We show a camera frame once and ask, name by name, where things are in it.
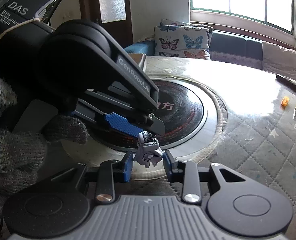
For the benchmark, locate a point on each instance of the black remote stick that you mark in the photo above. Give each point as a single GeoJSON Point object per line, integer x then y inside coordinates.
{"type": "Point", "coordinates": [288, 82]}

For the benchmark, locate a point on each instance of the grey knitted gloved hand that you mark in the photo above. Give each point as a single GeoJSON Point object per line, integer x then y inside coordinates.
{"type": "Point", "coordinates": [22, 154]}

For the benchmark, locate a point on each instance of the grey quilted star table cover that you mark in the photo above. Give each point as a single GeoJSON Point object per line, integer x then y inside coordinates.
{"type": "Point", "coordinates": [259, 135]}

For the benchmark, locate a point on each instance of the butterfly print pillow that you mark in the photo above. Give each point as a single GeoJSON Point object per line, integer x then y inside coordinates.
{"type": "Point", "coordinates": [179, 39]}

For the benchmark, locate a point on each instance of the dark wooden door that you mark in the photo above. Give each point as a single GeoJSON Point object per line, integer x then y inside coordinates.
{"type": "Point", "coordinates": [113, 15]}

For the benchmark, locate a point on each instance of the cardboard box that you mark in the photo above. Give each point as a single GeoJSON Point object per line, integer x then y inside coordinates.
{"type": "Point", "coordinates": [140, 59]}

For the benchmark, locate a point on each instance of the grey sofa cushion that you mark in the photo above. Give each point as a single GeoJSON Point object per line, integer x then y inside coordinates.
{"type": "Point", "coordinates": [279, 60]}

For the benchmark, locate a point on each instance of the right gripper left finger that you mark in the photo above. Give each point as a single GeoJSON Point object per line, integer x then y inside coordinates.
{"type": "Point", "coordinates": [109, 172]}

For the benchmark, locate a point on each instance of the blue sofa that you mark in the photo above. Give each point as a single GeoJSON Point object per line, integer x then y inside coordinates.
{"type": "Point", "coordinates": [224, 47]}

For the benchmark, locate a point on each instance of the round induction cooktop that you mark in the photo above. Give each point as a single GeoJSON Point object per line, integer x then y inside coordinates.
{"type": "Point", "coordinates": [193, 119]}

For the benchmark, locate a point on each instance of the small white robot toy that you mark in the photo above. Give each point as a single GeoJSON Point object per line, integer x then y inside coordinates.
{"type": "Point", "coordinates": [148, 150]}

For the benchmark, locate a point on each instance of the small orange toy block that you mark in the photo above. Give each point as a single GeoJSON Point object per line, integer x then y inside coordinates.
{"type": "Point", "coordinates": [285, 101]}

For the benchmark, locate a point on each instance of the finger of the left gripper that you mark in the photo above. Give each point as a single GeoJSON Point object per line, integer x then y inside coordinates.
{"type": "Point", "coordinates": [105, 126]}
{"type": "Point", "coordinates": [149, 122]}

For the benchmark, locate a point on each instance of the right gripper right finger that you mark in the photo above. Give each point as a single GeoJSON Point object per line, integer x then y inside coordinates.
{"type": "Point", "coordinates": [186, 173]}

